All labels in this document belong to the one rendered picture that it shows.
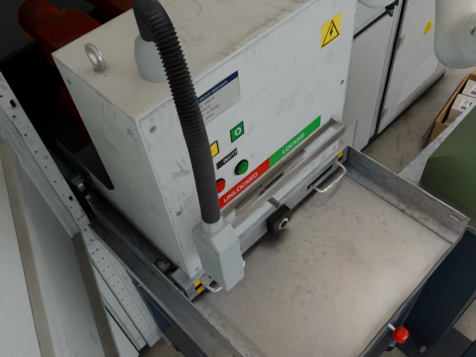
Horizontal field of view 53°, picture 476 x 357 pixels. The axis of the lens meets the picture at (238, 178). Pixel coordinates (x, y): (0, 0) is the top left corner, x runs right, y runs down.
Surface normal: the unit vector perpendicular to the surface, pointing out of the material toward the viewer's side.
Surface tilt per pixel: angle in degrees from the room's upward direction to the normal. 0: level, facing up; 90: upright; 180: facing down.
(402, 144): 0
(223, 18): 0
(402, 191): 90
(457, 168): 90
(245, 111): 90
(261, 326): 0
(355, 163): 90
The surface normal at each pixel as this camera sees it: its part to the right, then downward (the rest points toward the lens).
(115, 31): -0.07, -0.61
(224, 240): 0.57, 0.16
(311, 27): 0.70, 0.53
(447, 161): -0.69, 0.61
